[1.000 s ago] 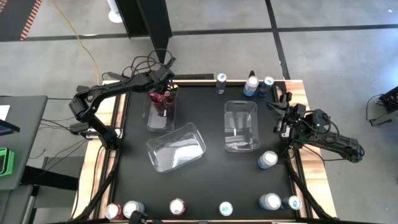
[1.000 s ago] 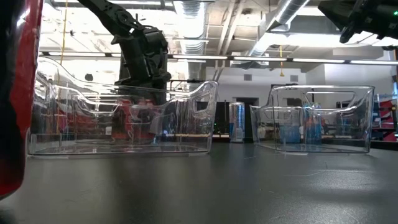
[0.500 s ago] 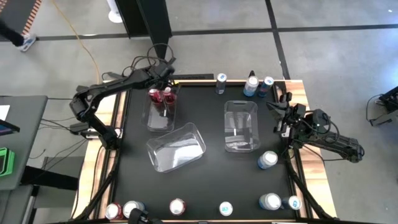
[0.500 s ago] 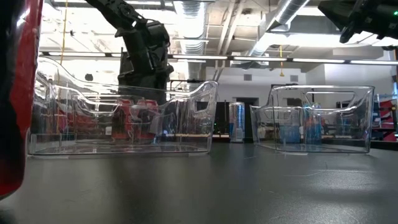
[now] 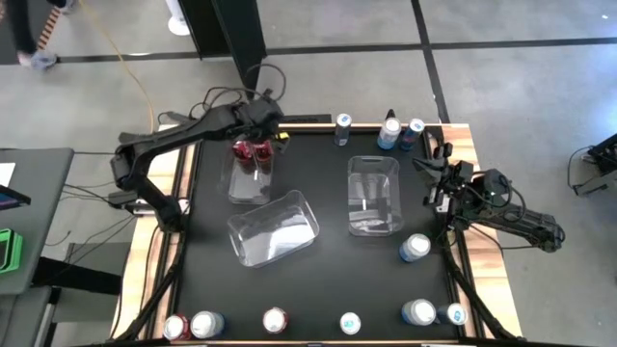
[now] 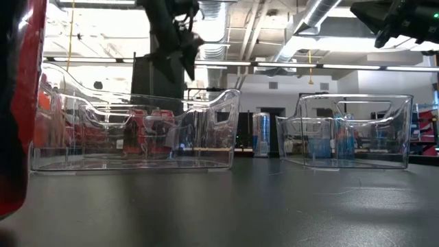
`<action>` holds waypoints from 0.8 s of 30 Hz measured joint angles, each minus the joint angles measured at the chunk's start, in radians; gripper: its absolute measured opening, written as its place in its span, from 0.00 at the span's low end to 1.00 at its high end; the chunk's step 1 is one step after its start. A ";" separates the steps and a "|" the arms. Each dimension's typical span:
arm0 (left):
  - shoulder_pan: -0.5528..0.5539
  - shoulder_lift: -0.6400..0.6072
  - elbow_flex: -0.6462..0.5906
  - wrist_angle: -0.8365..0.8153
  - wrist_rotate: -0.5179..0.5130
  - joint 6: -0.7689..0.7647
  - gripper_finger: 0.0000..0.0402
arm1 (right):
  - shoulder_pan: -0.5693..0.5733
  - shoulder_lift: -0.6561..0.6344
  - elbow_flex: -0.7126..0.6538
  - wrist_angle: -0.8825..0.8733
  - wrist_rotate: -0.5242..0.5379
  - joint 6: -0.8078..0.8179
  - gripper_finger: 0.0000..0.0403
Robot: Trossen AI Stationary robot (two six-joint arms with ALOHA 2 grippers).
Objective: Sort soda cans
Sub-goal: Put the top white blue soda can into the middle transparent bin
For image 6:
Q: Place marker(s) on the clear plastic bin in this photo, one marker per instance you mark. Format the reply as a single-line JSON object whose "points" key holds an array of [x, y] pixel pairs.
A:
{"points": [[85, 130], [226, 137], [398, 137]]}

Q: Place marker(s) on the white blue Spindrift can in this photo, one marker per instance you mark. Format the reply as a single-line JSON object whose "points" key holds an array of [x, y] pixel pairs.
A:
{"points": [[319, 144]]}

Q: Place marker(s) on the black partition panel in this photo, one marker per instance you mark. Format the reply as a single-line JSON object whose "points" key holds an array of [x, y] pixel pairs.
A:
{"points": [[139, 79]]}

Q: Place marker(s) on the black round fixture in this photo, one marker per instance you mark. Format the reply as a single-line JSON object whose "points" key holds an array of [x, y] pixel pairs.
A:
{"points": [[98, 85]]}

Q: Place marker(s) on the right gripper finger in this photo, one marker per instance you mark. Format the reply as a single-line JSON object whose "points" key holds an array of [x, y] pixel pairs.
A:
{"points": [[375, 13], [381, 38]]}

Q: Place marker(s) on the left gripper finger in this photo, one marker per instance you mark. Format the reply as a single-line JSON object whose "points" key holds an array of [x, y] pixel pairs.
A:
{"points": [[169, 65], [193, 51]]}

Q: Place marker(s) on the long ceiling light strip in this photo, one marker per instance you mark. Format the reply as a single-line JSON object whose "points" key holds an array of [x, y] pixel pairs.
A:
{"points": [[284, 64]]}

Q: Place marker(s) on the square wall vent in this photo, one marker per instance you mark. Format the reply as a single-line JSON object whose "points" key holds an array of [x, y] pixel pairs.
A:
{"points": [[273, 85], [324, 86]]}

